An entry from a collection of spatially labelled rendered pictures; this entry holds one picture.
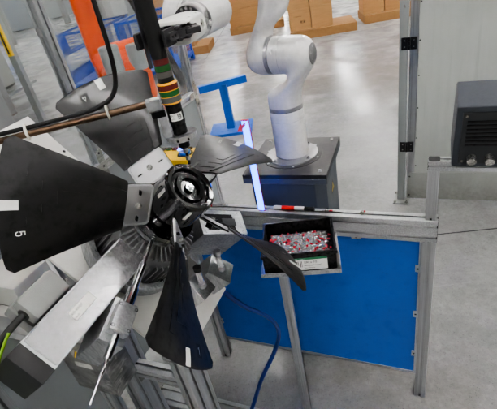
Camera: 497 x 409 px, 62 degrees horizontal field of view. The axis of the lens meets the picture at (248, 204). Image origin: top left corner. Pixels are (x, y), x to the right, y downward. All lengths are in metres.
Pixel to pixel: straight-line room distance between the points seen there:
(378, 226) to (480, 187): 1.67
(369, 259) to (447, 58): 1.47
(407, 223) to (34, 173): 1.01
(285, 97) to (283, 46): 0.16
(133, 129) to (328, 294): 0.97
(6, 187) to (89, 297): 0.26
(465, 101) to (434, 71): 1.53
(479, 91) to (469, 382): 1.25
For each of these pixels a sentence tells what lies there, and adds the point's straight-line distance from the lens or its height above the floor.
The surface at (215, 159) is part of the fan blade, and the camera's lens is 1.08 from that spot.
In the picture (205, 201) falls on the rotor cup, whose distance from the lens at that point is 0.90.
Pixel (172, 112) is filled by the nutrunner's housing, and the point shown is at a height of 1.36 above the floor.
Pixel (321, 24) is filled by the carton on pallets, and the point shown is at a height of 0.18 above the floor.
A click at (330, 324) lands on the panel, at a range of 1.74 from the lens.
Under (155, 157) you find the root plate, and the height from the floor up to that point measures 1.27.
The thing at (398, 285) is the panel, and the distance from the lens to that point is 1.53.
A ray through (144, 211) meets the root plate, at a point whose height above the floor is 1.20.
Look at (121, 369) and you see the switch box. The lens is 1.32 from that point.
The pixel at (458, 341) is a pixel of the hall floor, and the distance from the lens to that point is 2.15.
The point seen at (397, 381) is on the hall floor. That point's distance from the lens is 1.99.
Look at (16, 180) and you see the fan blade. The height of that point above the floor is 1.37.
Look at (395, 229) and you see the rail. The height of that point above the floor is 0.82.
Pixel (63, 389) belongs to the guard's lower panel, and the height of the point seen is 0.35.
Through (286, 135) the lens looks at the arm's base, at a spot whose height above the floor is 1.05.
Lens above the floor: 1.63
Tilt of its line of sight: 31 degrees down
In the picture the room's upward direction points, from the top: 12 degrees counter-clockwise
